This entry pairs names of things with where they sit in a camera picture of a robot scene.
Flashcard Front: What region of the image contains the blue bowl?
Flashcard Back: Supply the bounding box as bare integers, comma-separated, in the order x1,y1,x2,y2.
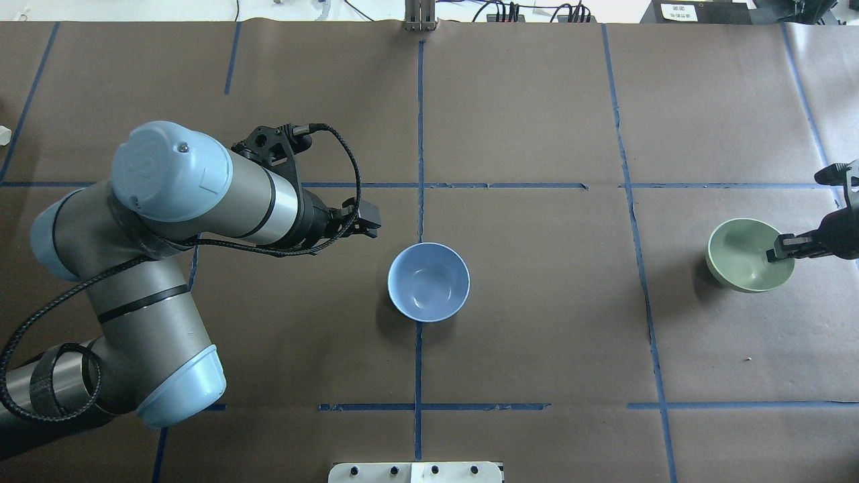
387,242,470,323

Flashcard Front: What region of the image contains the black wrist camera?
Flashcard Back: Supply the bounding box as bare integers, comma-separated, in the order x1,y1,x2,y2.
814,159,858,211
230,123,312,168

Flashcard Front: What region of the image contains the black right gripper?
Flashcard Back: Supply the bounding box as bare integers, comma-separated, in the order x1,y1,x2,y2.
766,207,858,263

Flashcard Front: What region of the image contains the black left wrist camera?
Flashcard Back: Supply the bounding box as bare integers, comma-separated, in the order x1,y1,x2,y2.
230,123,312,168

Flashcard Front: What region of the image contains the white mounting pillar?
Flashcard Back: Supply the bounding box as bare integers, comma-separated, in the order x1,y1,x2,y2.
327,461,505,482

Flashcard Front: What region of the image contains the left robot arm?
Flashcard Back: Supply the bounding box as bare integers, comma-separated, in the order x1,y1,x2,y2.
2,120,383,460

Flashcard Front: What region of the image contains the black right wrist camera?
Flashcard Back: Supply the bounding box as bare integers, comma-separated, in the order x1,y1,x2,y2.
814,159,858,211

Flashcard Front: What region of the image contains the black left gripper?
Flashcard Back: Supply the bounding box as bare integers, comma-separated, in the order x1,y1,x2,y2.
299,189,383,250

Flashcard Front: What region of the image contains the aluminium frame post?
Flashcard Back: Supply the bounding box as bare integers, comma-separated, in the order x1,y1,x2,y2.
404,0,438,32

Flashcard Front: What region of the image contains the green bowl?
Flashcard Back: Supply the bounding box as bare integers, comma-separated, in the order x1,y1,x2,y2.
705,218,795,294

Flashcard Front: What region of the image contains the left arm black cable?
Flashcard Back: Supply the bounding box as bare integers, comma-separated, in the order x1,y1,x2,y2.
0,123,363,423

